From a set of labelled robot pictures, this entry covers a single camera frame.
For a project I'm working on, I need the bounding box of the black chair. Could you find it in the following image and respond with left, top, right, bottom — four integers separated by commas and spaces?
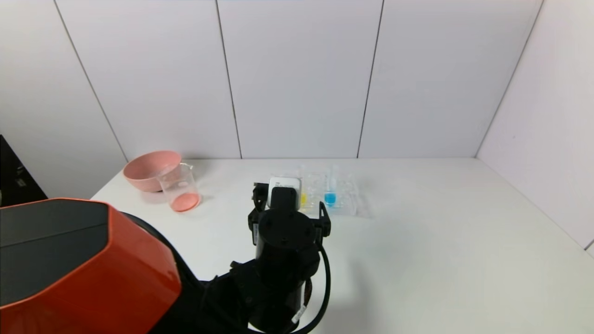
0, 134, 48, 207

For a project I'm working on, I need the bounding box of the pink bowl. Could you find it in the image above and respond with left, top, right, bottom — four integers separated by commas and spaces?
123, 150, 183, 193

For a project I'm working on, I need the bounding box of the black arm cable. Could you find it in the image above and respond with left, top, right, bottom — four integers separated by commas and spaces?
290, 245, 333, 334

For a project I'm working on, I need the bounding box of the clear glass beaker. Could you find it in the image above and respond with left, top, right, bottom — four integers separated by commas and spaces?
156, 162, 202, 213

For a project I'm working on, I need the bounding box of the clear plastic test tube rack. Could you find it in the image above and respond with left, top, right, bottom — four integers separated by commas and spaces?
297, 170, 361, 217

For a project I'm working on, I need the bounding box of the blue pigment test tube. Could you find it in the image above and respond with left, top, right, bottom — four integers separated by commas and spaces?
324, 166, 338, 208

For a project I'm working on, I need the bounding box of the yellow pigment test tube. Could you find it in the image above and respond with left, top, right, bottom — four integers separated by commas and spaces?
298, 164, 309, 208

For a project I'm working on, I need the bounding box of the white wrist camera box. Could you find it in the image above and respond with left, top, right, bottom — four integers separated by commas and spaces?
268, 176, 302, 207

